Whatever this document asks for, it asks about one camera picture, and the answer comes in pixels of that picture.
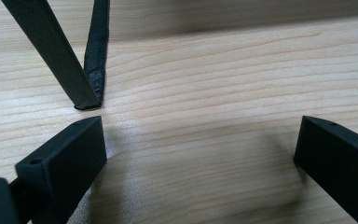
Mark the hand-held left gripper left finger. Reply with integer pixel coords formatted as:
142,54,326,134
14,115,108,224

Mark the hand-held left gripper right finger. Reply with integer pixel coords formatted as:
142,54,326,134
293,115,358,224

